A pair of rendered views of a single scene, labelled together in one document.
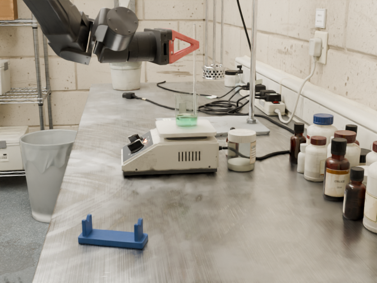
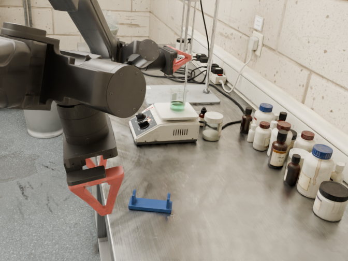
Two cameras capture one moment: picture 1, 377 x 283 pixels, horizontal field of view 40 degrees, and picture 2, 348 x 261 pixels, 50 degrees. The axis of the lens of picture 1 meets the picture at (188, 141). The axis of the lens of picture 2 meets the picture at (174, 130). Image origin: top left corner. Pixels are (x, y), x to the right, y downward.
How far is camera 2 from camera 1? 28 cm
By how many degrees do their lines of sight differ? 15
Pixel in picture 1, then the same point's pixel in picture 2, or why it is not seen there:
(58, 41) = not seen: hidden behind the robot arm
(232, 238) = (223, 202)
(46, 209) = (39, 128)
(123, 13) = (149, 44)
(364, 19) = (294, 36)
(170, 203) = (175, 171)
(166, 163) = (164, 136)
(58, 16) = (107, 48)
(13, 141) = not seen: hidden behind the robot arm
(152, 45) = (162, 60)
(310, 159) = (259, 137)
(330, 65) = (263, 58)
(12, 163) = not seen: hidden behind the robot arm
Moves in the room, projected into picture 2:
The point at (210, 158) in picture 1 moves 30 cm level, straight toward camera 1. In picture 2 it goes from (193, 133) to (211, 190)
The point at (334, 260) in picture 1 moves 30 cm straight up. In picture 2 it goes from (287, 220) to (319, 100)
